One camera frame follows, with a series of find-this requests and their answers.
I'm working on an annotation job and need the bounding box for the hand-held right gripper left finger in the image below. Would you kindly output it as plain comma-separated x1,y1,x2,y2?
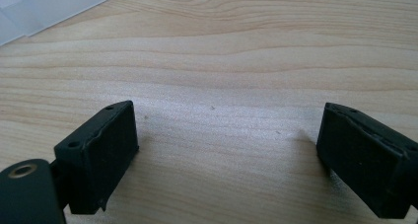
53,100,140,216

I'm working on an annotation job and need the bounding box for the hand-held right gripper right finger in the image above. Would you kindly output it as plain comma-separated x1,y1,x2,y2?
315,102,418,220

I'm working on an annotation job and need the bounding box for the white paper sheet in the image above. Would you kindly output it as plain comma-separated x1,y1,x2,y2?
0,0,135,47

